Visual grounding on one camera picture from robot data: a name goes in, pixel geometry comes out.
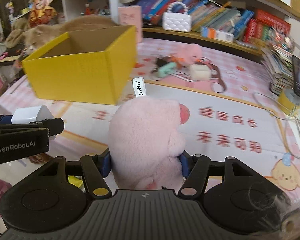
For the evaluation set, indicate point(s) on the large pink plush toy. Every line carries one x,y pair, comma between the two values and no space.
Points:
145,135

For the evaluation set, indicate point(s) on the stack of picture books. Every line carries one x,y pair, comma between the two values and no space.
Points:
275,62

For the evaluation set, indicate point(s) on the white charger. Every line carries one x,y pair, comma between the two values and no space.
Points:
32,113

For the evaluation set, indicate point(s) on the wooden bookshelf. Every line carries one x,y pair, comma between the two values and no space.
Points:
245,47

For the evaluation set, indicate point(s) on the white orange blue carton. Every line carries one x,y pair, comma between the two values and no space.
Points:
217,33

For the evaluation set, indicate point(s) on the pink checkered printed tablecloth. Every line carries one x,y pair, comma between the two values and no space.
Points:
215,100

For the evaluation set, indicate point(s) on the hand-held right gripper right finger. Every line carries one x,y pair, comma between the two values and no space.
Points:
185,166

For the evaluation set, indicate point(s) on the teal clip toy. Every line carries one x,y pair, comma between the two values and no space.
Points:
166,70

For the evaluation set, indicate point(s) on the white cube power adapter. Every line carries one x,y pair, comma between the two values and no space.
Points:
200,72

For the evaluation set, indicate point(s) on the orange plastic clip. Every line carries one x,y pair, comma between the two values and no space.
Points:
176,58

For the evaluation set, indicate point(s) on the yellow tape roll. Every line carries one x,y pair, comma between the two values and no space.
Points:
287,102

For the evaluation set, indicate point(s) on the row of colourful leaning books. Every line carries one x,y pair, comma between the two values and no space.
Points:
215,17

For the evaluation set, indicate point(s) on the yellow cardboard box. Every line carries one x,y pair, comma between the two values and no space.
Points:
75,80

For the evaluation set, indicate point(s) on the brown fleece cloth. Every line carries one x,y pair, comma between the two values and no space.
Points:
13,36

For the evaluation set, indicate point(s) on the colourful figurine ornament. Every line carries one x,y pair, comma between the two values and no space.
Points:
282,42

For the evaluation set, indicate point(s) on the black power adapter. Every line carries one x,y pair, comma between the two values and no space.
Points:
162,61

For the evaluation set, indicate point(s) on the pink cylinder container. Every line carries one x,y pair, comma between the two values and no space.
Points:
130,17

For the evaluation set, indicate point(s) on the white desk shelf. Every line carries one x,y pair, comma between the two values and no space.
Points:
75,2

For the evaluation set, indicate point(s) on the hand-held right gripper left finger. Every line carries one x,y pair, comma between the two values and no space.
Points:
105,165

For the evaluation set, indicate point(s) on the orange long-haired cat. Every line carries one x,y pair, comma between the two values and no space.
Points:
90,23

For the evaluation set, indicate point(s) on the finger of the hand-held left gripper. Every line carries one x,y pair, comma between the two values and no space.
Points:
0,119
53,126

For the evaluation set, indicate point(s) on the red gold foil balloon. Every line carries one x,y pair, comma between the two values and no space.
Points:
41,15

